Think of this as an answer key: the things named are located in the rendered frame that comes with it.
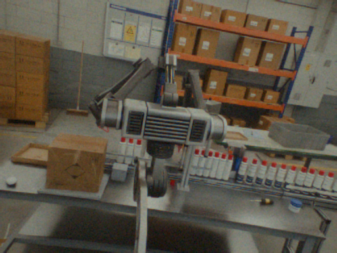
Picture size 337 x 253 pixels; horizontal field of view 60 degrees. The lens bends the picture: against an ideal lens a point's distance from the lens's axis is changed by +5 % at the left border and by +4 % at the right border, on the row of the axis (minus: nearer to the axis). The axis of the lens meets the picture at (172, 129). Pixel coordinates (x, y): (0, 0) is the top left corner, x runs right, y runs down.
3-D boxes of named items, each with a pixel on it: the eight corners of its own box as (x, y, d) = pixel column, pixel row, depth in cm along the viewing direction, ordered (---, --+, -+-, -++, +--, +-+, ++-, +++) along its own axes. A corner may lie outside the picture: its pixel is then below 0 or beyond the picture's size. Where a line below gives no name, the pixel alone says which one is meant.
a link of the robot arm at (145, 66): (150, 50, 159) (162, 64, 162) (139, 58, 170) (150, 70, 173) (99, 104, 138) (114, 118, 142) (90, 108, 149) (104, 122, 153)
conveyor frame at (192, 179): (276, 190, 229) (278, 185, 228) (282, 197, 219) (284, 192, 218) (70, 157, 216) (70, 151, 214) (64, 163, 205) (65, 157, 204)
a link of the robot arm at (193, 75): (185, 64, 174) (200, 64, 176) (181, 80, 186) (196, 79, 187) (197, 123, 150) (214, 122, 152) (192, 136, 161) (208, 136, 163)
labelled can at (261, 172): (259, 183, 224) (267, 159, 218) (262, 186, 219) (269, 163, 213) (253, 182, 223) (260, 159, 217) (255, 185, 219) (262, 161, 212)
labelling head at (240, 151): (234, 171, 235) (242, 143, 227) (238, 179, 223) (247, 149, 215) (218, 168, 234) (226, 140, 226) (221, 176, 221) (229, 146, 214)
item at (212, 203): (256, 155, 306) (257, 153, 306) (325, 240, 181) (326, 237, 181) (59, 122, 289) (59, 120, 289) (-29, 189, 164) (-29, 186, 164)
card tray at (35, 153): (70, 153, 223) (70, 148, 222) (58, 167, 198) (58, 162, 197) (29, 147, 220) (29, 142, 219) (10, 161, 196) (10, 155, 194)
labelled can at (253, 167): (250, 182, 223) (257, 158, 217) (252, 185, 218) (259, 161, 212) (244, 180, 223) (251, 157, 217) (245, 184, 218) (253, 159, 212)
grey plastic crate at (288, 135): (303, 140, 411) (309, 125, 404) (324, 151, 374) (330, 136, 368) (266, 136, 394) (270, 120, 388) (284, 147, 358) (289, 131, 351)
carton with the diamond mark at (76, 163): (103, 174, 196) (108, 138, 188) (97, 193, 174) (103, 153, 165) (56, 169, 192) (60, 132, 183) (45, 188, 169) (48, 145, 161)
